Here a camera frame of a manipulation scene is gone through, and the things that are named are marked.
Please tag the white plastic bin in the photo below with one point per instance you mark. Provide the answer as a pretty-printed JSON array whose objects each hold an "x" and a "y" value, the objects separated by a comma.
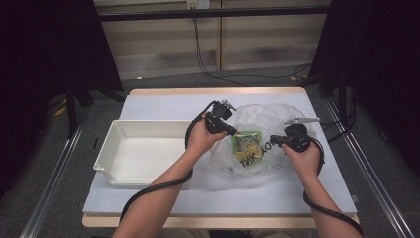
[{"x": 142, "y": 158}]

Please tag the pale blue table mat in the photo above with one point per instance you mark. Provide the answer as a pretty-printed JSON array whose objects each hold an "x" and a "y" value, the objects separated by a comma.
[{"x": 231, "y": 198}]

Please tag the black curtain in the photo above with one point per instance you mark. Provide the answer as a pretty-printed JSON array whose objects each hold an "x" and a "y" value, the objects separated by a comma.
[
  {"x": 379, "y": 66},
  {"x": 39, "y": 66}
]

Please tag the clear plastic bag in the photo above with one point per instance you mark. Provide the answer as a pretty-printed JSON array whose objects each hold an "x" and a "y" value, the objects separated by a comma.
[{"x": 261, "y": 117}]

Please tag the person's right hand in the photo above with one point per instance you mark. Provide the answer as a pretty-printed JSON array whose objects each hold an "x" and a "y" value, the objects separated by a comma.
[{"x": 305, "y": 163}]

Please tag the metal floor rail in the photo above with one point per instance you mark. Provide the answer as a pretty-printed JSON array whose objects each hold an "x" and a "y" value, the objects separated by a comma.
[
  {"x": 46, "y": 195},
  {"x": 373, "y": 178}
]

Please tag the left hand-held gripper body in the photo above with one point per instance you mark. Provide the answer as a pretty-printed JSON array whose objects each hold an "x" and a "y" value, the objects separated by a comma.
[{"x": 218, "y": 124}]

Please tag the white wall socket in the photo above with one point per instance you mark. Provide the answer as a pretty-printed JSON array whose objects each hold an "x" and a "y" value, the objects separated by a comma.
[{"x": 198, "y": 4}]

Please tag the green snack packet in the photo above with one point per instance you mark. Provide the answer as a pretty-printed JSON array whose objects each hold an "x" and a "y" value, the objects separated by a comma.
[{"x": 246, "y": 145}]

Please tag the black metal stand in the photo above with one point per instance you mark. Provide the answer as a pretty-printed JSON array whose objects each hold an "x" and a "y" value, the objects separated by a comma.
[{"x": 72, "y": 112}]

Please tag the person's left hand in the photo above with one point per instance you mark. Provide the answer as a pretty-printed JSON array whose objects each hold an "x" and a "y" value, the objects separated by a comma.
[{"x": 199, "y": 139}]

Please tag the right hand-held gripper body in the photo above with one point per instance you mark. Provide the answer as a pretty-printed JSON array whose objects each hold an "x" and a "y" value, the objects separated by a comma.
[{"x": 298, "y": 139}]

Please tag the black horizontal bar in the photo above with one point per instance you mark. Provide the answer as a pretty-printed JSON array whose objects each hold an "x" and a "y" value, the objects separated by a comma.
[{"x": 231, "y": 13}]

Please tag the small yellow object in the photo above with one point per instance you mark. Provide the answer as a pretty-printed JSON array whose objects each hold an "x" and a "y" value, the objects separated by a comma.
[{"x": 60, "y": 111}]

